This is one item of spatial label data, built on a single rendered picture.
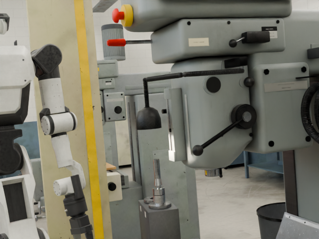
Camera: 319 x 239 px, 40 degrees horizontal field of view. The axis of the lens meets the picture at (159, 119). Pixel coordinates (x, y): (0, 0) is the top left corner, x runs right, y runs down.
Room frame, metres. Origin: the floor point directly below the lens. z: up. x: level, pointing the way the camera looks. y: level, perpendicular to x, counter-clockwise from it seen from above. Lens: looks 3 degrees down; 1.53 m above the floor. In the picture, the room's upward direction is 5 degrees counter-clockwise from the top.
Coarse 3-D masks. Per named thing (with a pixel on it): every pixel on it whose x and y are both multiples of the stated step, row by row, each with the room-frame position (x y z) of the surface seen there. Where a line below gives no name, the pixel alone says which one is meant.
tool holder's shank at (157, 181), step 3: (153, 159) 1.70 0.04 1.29; (156, 159) 1.69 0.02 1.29; (153, 162) 1.70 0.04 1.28; (156, 162) 1.69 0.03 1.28; (156, 165) 1.69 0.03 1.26; (159, 165) 1.70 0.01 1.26; (156, 168) 1.69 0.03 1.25; (159, 168) 1.70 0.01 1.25; (156, 171) 1.69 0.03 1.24; (159, 171) 1.70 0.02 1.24; (156, 174) 1.69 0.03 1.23; (159, 174) 1.69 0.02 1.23; (156, 177) 1.69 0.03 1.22; (159, 177) 1.69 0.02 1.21; (156, 180) 1.69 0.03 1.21; (159, 180) 1.69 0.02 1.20; (156, 183) 1.69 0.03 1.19; (159, 183) 1.69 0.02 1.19; (156, 186) 1.69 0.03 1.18; (159, 186) 1.69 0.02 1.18
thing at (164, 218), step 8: (144, 200) 1.78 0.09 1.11; (152, 200) 1.76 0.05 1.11; (168, 200) 1.80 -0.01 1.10; (144, 208) 1.70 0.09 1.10; (152, 208) 1.67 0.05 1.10; (160, 208) 1.66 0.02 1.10; (168, 208) 1.67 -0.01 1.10; (176, 208) 1.66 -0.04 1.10; (144, 216) 1.71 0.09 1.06; (152, 216) 1.63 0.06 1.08; (160, 216) 1.64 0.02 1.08; (168, 216) 1.65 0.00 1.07; (176, 216) 1.65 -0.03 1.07; (144, 224) 1.73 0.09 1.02; (152, 224) 1.63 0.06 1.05; (160, 224) 1.64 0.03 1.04; (168, 224) 1.65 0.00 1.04; (176, 224) 1.65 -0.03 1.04; (144, 232) 1.75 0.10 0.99; (152, 232) 1.63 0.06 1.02; (160, 232) 1.64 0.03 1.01; (168, 232) 1.65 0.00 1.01; (176, 232) 1.65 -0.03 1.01
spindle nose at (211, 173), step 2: (206, 170) 1.29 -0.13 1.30; (208, 170) 1.29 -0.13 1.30; (210, 170) 1.29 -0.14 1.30; (212, 170) 1.29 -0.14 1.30; (214, 170) 1.28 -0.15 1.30; (216, 170) 1.29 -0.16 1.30; (218, 170) 1.29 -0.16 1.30; (208, 172) 1.29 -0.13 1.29; (210, 172) 1.29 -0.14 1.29; (212, 172) 1.29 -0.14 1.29; (214, 172) 1.28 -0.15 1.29; (216, 172) 1.29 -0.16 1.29; (218, 172) 1.29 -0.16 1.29; (208, 174) 1.29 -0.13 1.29; (210, 174) 1.29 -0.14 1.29; (212, 174) 1.29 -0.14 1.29; (214, 174) 1.28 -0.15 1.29; (216, 174) 1.29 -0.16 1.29; (218, 174) 1.29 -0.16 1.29; (208, 176) 1.29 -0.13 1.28; (210, 176) 1.29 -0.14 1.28; (212, 176) 1.29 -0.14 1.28; (214, 176) 1.29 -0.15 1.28
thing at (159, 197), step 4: (156, 192) 1.68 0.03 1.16; (160, 192) 1.68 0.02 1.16; (164, 192) 1.69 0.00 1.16; (156, 196) 1.68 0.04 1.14; (160, 196) 1.68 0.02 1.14; (164, 196) 1.69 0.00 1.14; (156, 200) 1.68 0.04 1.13; (160, 200) 1.68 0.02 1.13; (164, 200) 1.69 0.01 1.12; (156, 204) 1.68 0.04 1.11; (160, 204) 1.68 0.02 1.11
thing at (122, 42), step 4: (108, 40) 1.30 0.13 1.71; (112, 40) 1.30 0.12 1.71; (116, 40) 1.31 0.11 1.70; (120, 40) 1.31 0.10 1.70; (124, 40) 1.32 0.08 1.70; (128, 40) 1.33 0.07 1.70; (132, 40) 1.33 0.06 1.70; (136, 40) 1.34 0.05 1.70; (140, 40) 1.34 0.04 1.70; (144, 40) 1.34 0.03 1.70; (148, 40) 1.35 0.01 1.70; (108, 44) 1.30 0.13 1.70; (112, 44) 1.30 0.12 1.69; (116, 44) 1.31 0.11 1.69; (120, 44) 1.31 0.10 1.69; (124, 44) 1.32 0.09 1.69
